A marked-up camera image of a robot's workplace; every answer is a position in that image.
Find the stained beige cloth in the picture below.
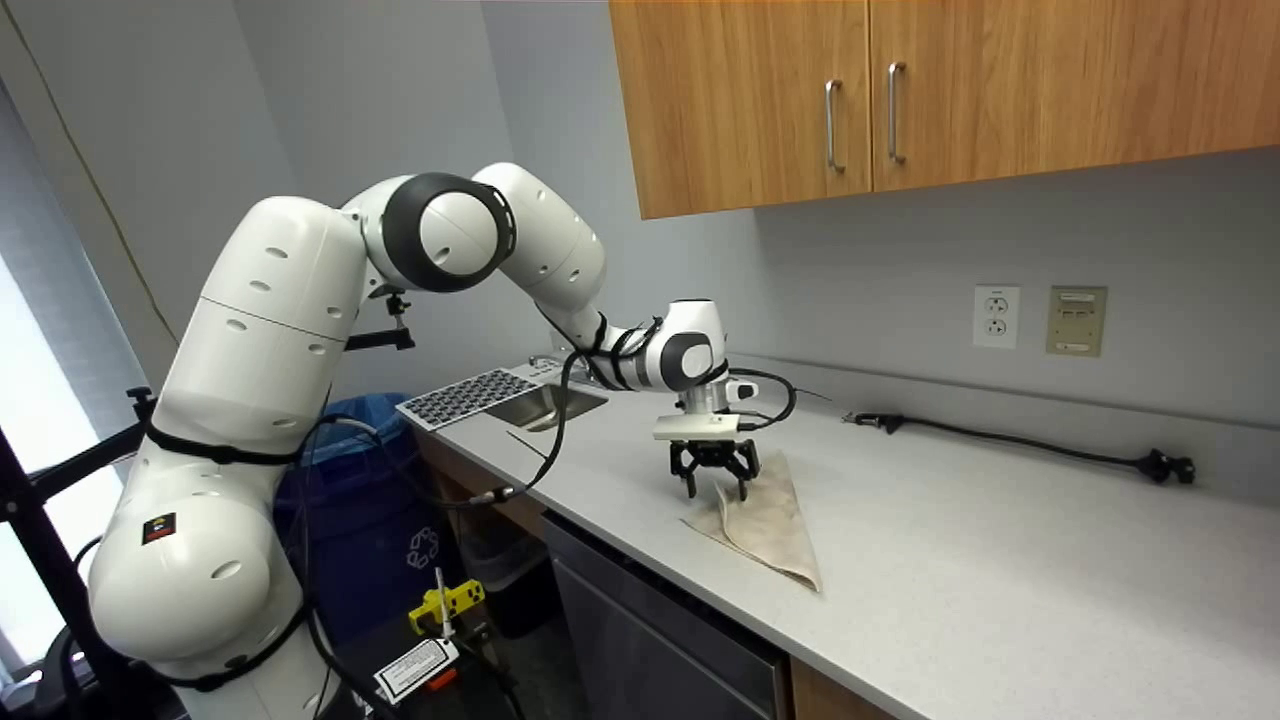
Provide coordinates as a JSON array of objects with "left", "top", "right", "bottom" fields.
[{"left": 689, "top": 453, "right": 826, "bottom": 591}]

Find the wooden upper cabinet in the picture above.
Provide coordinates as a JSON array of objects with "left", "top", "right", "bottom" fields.
[{"left": 608, "top": 0, "right": 1280, "bottom": 215}]

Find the black camera tripod stand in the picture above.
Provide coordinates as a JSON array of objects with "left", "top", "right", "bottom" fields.
[{"left": 0, "top": 386, "right": 153, "bottom": 662}]

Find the black dishwasher front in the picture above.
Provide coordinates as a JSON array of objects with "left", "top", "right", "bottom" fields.
[{"left": 544, "top": 517, "right": 789, "bottom": 720}]

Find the metal dish drying rack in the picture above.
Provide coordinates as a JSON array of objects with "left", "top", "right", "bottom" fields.
[{"left": 398, "top": 367, "right": 533, "bottom": 433}]

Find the yellow clamp tool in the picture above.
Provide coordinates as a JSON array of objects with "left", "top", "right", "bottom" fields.
[{"left": 407, "top": 580, "right": 489, "bottom": 635}]

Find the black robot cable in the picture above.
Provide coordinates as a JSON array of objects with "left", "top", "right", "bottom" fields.
[{"left": 465, "top": 334, "right": 644, "bottom": 511}]

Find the stainless steel sink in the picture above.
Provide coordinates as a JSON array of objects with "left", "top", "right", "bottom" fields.
[{"left": 494, "top": 382, "right": 599, "bottom": 433}]

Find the blue recycling bin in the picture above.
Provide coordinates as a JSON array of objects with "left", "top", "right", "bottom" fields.
[{"left": 273, "top": 390, "right": 459, "bottom": 642}]

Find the white wall outlet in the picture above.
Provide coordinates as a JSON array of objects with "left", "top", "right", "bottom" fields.
[{"left": 973, "top": 289, "right": 1020, "bottom": 349}]

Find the black power cable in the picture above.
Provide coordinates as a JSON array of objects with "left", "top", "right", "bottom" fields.
[{"left": 844, "top": 406, "right": 1201, "bottom": 488}]

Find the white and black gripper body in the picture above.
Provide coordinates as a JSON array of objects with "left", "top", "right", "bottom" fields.
[{"left": 654, "top": 378, "right": 761, "bottom": 474}]

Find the beige wall plate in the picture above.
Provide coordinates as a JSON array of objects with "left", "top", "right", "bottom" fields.
[{"left": 1046, "top": 285, "right": 1109, "bottom": 356}]

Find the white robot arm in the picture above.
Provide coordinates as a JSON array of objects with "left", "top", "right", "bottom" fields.
[{"left": 89, "top": 159, "right": 761, "bottom": 693}]

